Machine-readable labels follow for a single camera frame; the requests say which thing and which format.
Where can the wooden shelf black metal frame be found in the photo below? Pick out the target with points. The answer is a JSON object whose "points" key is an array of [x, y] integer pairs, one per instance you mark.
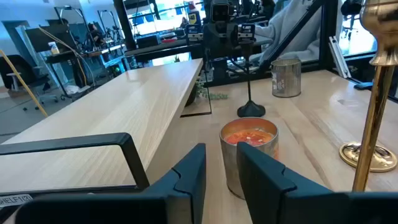
{"points": [[124, 105]]}

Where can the person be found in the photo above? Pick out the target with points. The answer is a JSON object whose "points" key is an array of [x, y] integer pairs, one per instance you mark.
{"points": [[292, 28]]}

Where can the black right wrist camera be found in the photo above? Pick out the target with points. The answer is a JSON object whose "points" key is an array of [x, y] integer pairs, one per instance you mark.
{"points": [[220, 11]]}

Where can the yellow pole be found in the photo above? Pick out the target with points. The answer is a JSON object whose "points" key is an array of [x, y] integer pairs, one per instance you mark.
{"points": [[25, 85]]}

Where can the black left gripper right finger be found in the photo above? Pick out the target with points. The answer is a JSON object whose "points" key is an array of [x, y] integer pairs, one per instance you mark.
{"points": [[267, 193]]}

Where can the black office chair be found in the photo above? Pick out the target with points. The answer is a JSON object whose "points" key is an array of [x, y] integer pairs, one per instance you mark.
{"points": [[21, 73]]}

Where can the tall gold candlestick holder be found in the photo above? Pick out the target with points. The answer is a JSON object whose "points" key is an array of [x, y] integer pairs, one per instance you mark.
{"points": [[374, 115]]}

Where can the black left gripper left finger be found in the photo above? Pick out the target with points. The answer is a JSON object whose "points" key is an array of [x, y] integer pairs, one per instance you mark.
{"points": [[186, 186]]}

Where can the silver aluminium extrusion bar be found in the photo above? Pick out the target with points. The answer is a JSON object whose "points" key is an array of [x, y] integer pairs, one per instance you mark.
{"points": [[339, 57]]}

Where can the silver glass candle jar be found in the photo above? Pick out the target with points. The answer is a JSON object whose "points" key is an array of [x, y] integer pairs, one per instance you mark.
{"points": [[286, 77], [230, 155]]}

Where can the black display board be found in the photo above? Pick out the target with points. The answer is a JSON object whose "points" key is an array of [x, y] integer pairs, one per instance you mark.
{"points": [[46, 37]]}

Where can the white shelf label sticker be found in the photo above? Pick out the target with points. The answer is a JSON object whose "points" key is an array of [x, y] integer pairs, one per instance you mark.
{"points": [[15, 200]]}

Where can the dark blue flat object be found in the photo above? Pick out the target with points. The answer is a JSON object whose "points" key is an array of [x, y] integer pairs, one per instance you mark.
{"points": [[363, 86]]}

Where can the black candlestick holder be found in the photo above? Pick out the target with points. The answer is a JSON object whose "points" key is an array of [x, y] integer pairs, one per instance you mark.
{"points": [[250, 109]]}

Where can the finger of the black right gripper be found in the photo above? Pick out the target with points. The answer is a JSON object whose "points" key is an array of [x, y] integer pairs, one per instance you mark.
{"points": [[194, 34], [246, 32]]}

